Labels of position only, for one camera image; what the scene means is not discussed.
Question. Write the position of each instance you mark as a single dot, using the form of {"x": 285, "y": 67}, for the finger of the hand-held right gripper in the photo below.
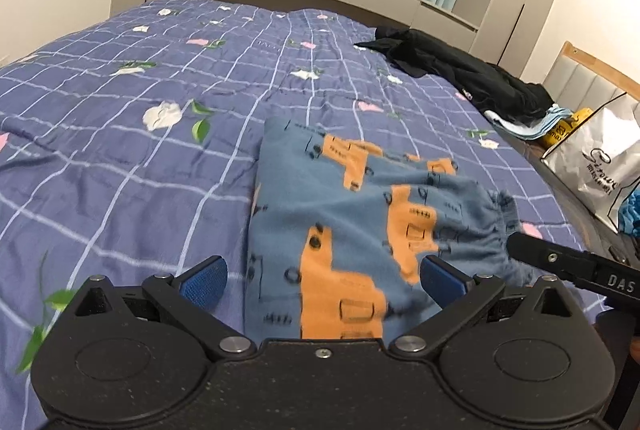
{"x": 545, "y": 255}

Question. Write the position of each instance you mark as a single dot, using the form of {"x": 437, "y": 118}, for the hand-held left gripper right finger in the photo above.
{"x": 442, "y": 280}

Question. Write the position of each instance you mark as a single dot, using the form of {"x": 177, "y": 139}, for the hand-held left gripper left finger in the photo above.
{"x": 205, "y": 282}

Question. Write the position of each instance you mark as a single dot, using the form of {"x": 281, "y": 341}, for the blue pants with orange print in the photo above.
{"x": 350, "y": 220}

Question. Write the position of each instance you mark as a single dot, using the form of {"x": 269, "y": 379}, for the blue plastic bag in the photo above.
{"x": 631, "y": 215}

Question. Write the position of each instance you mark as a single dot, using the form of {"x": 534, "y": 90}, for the white shopping bag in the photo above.
{"x": 595, "y": 160}

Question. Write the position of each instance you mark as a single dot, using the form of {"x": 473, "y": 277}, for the yellow bag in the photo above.
{"x": 565, "y": 130}

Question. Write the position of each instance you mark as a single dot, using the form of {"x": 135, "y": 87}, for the light blue folded cloth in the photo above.
{"x": 530, "y": 128}

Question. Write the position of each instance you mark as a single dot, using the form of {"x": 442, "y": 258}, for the purple checked floral blanket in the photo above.
{"x": 125, "y": 150}

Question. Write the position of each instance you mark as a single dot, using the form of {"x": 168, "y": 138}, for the black clothing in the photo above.
{"x": 450, "y": 70}

